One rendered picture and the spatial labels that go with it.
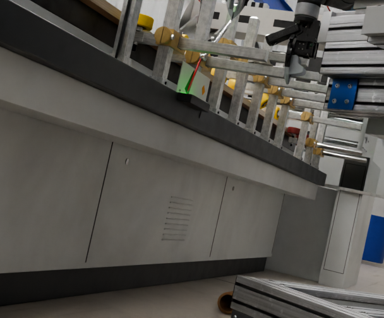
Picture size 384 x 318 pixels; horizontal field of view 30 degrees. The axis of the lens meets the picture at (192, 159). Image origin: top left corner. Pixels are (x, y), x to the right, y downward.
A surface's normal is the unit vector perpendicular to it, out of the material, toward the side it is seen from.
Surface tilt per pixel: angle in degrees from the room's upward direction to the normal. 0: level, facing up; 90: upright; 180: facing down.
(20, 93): 90
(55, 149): 90
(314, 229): 90
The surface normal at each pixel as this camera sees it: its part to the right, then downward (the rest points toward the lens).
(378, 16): -0.78, -0.19
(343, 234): -0.34, -0.11
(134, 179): 0.91, 0.19
